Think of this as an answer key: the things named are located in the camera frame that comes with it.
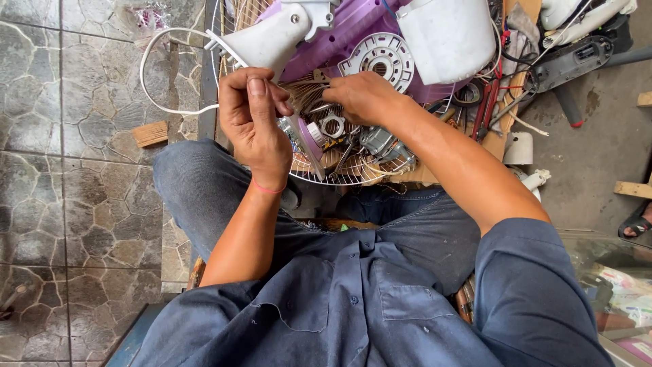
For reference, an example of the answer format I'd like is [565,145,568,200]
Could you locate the person's left hand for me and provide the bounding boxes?
[218,66,294,192]

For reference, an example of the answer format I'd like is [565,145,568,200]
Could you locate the person's right hand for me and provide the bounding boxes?
[322,71,411,127]

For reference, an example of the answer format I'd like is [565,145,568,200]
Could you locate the small brown metal bracket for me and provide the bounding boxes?
[288,68,332,88]

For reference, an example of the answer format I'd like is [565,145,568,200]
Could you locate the white round vented motor cover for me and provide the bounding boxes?
[337,32,416,95]

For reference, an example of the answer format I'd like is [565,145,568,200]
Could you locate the purple and white fan part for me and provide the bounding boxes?
[283,114,327,182]

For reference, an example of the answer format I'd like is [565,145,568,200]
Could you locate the grey metal fan motor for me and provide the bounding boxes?
[358,126,417,166]

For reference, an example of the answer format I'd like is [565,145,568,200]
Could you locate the purple plastic fan body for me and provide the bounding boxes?
[255,0,472,105]

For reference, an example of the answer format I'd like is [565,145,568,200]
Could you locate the white plastic fan neck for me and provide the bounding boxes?
[204,0,342,83]

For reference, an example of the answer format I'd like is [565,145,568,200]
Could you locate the pink wrist band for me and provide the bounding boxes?
[252,178,287,195]

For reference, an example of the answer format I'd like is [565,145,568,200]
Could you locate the large white plastic fan housing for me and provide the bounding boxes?
[396,0,498,86]

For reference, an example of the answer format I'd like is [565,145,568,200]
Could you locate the roll of black tape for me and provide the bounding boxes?
[452,81,486,108]

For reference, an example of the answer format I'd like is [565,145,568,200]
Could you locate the person's blue jeans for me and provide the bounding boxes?
[152,139,482,297]

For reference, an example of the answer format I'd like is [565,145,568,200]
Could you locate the white plastic cup piece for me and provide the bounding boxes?
[503,131,535,166]

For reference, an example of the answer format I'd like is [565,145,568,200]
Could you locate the small wooden block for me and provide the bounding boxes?
[131,120,169,149]

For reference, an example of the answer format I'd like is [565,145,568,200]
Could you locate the grey cloth rag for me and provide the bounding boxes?
[502,2,542,77]

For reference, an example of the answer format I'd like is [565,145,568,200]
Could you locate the clear plastic bag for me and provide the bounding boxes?
[113,0,172,42]

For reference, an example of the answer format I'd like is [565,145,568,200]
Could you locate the white plastic fan joint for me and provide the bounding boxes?
[508,167,552,203]

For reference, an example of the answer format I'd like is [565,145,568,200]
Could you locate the person's blue shirt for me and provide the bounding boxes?
[130,217,616,367]

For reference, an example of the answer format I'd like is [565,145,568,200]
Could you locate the grey pole with red tip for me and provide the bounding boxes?
[552,83,585,128]

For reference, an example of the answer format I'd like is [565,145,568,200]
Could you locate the black machine with white parts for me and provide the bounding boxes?
[530,0,652,94]

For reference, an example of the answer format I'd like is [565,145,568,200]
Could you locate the pale wooden plank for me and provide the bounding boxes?
[613,173,652,200]

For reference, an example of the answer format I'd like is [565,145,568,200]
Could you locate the blue box edge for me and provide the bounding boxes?
[101,303,167,367]

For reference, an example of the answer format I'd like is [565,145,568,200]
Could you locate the glass display case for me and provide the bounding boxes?
[557,228,652,367]

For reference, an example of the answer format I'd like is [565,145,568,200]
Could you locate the white plastic ring nut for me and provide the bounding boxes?
[319,112,347,140]

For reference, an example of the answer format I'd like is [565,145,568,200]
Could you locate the round wire fan guard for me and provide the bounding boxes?
[210,0,455,187]

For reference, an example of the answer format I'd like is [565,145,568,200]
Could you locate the red-handled pliers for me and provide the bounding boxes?
[471,78,501,142]

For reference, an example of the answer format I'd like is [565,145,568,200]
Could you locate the white power cable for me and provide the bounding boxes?
[140,27,221,116]

